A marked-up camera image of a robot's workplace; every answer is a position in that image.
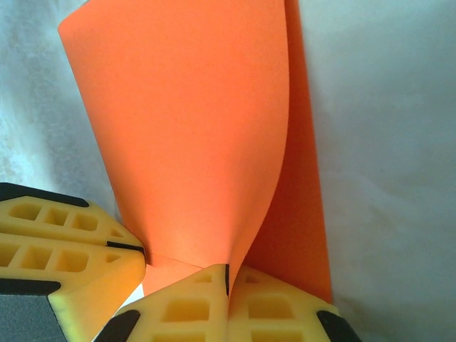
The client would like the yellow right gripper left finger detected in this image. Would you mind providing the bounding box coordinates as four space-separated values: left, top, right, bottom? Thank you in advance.
94 262 229 342

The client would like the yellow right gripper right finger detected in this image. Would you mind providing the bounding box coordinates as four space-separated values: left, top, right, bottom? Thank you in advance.
227 265 363 342

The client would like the orange paper sheet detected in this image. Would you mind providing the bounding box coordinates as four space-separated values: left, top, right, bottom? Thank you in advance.
57 0 334 302

